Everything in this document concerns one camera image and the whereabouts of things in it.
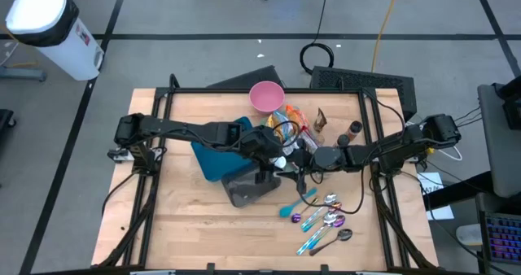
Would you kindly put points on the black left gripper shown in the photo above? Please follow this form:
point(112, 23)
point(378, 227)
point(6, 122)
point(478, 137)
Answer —
point(262, 145)

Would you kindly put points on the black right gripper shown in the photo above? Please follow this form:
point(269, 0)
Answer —
point(329, 159)

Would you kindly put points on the red roast beef ramen packet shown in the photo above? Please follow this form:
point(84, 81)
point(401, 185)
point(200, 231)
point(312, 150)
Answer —
point(309, 138)

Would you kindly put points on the brown snack pouch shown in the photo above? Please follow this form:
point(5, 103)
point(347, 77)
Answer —
point(320, 120)

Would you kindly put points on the blue less-sodium ramen packet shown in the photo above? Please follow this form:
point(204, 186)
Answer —
point(283, 120)

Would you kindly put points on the orange ramen packet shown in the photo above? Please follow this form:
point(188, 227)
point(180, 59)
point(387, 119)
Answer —
point(295, 116)

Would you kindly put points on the black-lid purple-label spice jar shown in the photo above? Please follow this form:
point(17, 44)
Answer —
point(343, 140)

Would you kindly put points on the yellow ramen packet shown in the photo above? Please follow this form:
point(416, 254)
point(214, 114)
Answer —
point(272, 124)

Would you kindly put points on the brown spice jar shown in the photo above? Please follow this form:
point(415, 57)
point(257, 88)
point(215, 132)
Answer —
point(353, 129)

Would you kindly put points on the black metal spoon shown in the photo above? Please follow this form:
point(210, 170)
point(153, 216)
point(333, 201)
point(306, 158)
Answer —
point(345, 234)

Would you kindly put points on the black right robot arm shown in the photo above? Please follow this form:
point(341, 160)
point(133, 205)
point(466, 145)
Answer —
point(390, 151)

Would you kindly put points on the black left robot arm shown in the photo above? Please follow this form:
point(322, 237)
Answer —
point(183, 132)

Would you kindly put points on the grey translucent plastic bin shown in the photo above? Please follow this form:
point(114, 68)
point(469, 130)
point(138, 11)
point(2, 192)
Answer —
point(244, 193)

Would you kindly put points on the teal plastic spoon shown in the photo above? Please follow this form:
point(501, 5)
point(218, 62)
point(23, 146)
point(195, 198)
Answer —
point(287, 210)

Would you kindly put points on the teal translucent plastic bin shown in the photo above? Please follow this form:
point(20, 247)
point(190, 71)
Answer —
point(265, 123)

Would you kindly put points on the rainbow iridescent metal spoon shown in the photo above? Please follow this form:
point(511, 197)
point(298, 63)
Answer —
point(336, 205)

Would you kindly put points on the blue plastic bin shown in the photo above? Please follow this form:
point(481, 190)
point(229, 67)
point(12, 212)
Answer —
point(211, 165)

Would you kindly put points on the purple iridescent metal spoon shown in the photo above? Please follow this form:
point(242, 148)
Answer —
point(339, 221)

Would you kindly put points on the pink plastic bowl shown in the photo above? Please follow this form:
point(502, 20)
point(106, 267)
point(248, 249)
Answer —
point(266, 97)

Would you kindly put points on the black computer case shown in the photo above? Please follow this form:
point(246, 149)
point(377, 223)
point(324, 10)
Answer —
point(362, 88)

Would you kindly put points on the white paper sheet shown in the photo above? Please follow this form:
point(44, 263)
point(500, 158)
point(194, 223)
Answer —
point(429, 181)

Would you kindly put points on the white power strip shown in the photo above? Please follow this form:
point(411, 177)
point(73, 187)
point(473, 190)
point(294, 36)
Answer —
point(122, 155)

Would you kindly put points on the white computer mouse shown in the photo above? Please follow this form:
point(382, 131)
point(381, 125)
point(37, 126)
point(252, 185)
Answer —
point(469, 235)

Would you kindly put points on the grey desk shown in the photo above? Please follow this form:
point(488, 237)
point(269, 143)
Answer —
point(498, 157)

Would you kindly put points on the backlit keyboard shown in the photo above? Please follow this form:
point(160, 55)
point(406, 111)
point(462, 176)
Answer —
point(504, 238)

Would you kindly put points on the black chair base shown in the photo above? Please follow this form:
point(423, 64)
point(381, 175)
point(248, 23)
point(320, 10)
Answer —
point(6, 118)

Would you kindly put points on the white trash can black bag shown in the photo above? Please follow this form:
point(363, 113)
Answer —
point(45, 23)

